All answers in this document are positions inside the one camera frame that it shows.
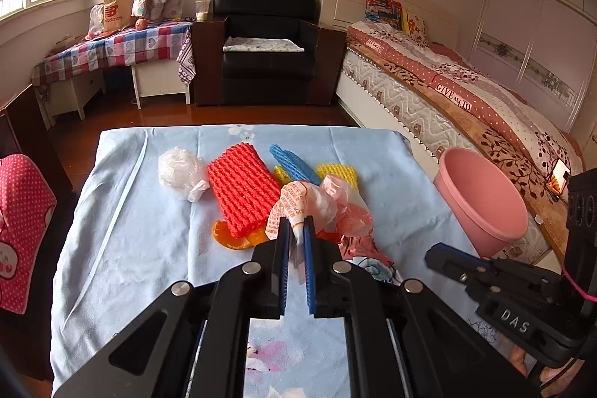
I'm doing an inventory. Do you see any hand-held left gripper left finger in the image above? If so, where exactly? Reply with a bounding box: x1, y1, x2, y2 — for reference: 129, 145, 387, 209
53, 216, 290, 398

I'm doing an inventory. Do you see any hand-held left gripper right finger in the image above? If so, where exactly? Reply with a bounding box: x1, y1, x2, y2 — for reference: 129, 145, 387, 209
303, 217, 543, 398

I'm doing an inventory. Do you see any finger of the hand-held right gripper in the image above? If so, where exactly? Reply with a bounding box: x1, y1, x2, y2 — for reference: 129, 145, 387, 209
434, 242, 563, 287
424, 248, 514, 301

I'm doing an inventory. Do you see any pink plastic basin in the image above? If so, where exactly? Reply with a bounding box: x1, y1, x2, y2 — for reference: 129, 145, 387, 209
433, 147, 529, 256

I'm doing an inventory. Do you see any orange peel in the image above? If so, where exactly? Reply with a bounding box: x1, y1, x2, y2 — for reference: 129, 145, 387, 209
212, 220, 253, 250

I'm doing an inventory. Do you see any pink plastic bag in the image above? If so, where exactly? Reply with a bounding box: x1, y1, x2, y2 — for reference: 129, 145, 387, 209
316, 174, 374, 240

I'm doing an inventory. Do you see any red printed white plastic bag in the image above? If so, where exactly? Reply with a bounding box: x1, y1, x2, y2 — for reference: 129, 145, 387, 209
266, 180, 339, 240

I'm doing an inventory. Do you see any red foam net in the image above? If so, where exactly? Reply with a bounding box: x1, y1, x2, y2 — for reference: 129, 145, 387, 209
206, 141, 282, 239

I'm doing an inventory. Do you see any blue foam net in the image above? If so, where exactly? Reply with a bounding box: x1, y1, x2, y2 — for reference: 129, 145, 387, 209
269, 144, 322, 187

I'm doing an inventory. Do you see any person's right hand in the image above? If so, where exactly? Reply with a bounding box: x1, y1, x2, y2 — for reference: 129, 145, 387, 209
507, 339, 581, 398

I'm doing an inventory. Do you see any smartphone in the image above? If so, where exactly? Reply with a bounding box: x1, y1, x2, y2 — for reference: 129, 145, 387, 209
548, 159, 571, 196

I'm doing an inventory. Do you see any brown leaf pattern blanket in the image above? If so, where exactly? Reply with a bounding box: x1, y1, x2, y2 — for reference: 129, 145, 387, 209
347, 39, 575, 263

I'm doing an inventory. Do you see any light blue printed sheet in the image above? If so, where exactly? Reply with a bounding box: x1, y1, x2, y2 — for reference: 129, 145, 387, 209
50, 125, 514, 398

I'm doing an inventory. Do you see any dark wooden side cabinet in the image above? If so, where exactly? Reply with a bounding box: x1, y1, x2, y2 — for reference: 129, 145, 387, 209
303, 21, 348, 105
191, 16, 229, 107

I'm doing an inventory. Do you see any white wardrobe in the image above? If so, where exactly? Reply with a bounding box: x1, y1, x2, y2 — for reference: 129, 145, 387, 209
469, 0, 597, 133

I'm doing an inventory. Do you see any white desk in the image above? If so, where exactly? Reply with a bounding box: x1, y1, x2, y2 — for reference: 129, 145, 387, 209
37, 62, 192, 129

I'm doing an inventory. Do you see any pale patterned seat cushion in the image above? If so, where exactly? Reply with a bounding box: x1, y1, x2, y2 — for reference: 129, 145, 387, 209
222, 37, 305, 54

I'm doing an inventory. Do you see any white patterned hanging cloth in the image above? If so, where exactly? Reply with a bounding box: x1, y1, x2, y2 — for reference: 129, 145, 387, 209
177, 29, 197, 87

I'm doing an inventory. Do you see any yellow flowered pillow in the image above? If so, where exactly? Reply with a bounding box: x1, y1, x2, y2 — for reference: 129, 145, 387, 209
401, 9, 427, 47

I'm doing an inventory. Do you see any colourful printed pillow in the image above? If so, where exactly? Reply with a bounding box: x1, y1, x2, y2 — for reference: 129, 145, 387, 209
365, 0, 404, 30

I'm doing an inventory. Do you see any black leather armchair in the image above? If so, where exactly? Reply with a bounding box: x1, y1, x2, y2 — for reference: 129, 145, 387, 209
213, 0, 322, 105

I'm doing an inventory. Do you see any red polka-dot cloth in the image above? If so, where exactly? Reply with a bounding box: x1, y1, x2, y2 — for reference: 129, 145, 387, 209
0, 153, 57, 315

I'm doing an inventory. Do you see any dark wooden chair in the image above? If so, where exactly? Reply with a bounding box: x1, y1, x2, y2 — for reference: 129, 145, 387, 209
0, 85, 78, 380

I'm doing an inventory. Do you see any plaid-covered side table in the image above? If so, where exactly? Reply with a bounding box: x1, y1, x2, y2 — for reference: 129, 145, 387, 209
32, 21, 193, 91

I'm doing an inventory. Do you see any brown paper bag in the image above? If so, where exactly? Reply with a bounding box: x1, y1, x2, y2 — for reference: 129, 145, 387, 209
100, 0, 136, 31

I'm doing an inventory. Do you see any pink cord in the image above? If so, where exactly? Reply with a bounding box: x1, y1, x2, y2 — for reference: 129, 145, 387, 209
562, 265, 597, 302

